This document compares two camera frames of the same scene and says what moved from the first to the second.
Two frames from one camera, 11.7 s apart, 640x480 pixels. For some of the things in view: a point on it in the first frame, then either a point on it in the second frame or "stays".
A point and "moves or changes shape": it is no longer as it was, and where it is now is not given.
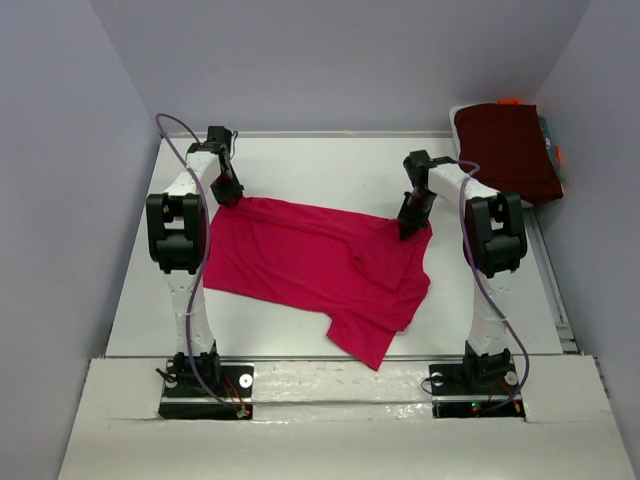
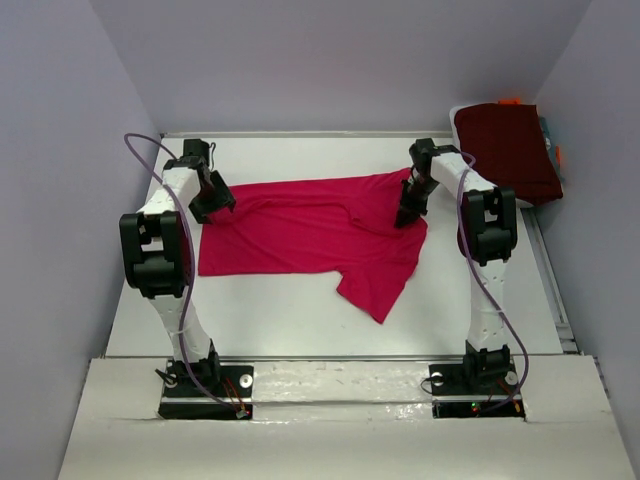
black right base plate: x=480 y=390 stays
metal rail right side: x=545 y=265 stays
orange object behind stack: x=509 y=101 stays
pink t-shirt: x=353 y=267 moves or changes shape
